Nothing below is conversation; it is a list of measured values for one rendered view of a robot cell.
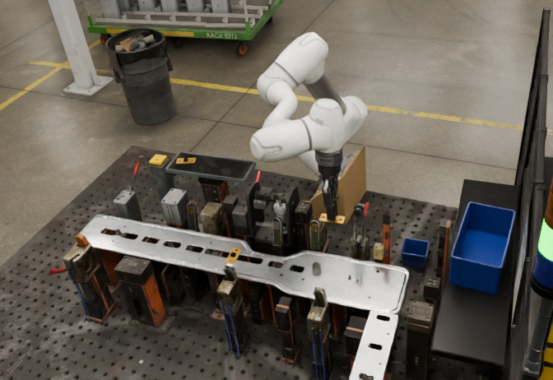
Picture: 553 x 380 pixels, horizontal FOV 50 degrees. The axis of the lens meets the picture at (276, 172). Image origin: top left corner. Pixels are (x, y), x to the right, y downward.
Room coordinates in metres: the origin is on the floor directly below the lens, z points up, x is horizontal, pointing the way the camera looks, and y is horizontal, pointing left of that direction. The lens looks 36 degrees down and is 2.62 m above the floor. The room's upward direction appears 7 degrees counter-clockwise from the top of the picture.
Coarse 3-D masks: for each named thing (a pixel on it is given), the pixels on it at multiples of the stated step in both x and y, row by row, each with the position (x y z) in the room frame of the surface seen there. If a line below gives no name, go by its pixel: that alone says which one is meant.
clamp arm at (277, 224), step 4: (272, 220) 1.78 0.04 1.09; (276, 220) 1.77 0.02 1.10; (280, 220) 1.77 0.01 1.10; (272, 224) 1.78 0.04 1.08; (276, 224) 1.77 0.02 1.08; (280, 224) 1.76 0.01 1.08; (272, 228) 1.77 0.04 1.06; (276, 228) 1.76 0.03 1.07; (280, 228) 1.76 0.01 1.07; (272, 232) 1.77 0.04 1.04; (276, 232) 1.76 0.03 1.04; (280, 232) 1.76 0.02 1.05; (276, 236) 1.76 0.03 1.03; (280, 236) 1.75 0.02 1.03; (276, 240) 1.76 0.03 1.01; (280, 240) 1.75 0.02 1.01; (280, 244) 1.75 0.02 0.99
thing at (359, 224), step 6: (360, 204) 1.67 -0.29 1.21; (354, 210) 1.66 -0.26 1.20; (360, 210) 1.64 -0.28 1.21; (354, 216) 1.65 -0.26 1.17; (360, 216) 1.65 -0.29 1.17; (354, 222) 1.65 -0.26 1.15; (360, 222) 1.65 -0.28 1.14; (354, 228) 1.65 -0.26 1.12; (360, 228) 1.64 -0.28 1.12; (354, 234) 1.64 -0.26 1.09; (360, 234) 1.64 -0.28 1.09; (354, 240) 1.64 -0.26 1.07
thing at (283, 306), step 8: (280, 304) 1.44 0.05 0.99; (288, 304) 1.44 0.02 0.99; (280, 312) 1.41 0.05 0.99; (288, 312) 1.42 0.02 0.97; (280, 320) 1.41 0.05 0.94; (288, 320) 1.41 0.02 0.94; (280, 328) 1.41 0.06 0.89; (288, 328) 1.40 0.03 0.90; (288, 336) 1.41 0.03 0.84; (288, 344) 1.42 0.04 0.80; (296, 344) 1.45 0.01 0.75; (288, 352) 1.41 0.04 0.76; (296, 352) 1.44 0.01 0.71; (288, 360) 1.41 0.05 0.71
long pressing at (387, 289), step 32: (96, 224) 2.01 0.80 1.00; (128, 224) 1.99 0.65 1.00; (160, 256) 1.76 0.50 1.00; (192, 256) 1.74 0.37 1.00; (256, 256) 1.69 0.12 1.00; (288, 256) 1.67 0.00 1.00; (320, 256) 1.65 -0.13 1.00; (288, 288) 1.50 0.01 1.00; (352, 288) 1.47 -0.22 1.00; (384, 288) 1.45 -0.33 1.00
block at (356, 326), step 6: (354, 318) 1.35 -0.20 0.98; (360, 318) 1.34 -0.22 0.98; (366, 318) 1.34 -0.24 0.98; (348, 324) 1.32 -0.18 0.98; (354, 324) 1.32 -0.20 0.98; (360, 324) 1.32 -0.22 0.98; (348, 330) 1.30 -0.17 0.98; (354, 330) 1.30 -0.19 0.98; (360, 330) 1.29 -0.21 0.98; (348, 336) 1.28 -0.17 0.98; (354, 336) 1.27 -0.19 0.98; (360, 336) 1.27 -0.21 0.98; (348, 342) 1.28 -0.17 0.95; (354, 342) 1.27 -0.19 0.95; (348, 348) 1.28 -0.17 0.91; (354, 348) 1.27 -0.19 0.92; (348, 354) 1.28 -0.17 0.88; (354, 354) 1.27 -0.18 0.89; (348, 360) 1.29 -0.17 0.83; (354, 360) 1.28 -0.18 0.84; (348, 366) 1.29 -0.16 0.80; (348, 372) 1.29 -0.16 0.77; (348, 378) 1.29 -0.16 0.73
